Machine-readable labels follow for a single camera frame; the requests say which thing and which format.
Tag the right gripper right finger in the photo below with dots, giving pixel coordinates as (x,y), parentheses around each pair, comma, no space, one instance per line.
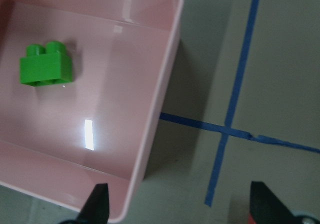
(266,208)

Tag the green two-stud block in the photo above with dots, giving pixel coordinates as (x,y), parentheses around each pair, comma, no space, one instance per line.
(46,65)

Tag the pink plastic box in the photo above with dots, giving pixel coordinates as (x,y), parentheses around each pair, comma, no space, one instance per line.
(58,141)

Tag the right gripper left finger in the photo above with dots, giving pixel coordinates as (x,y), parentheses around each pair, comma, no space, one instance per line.
(96,209)

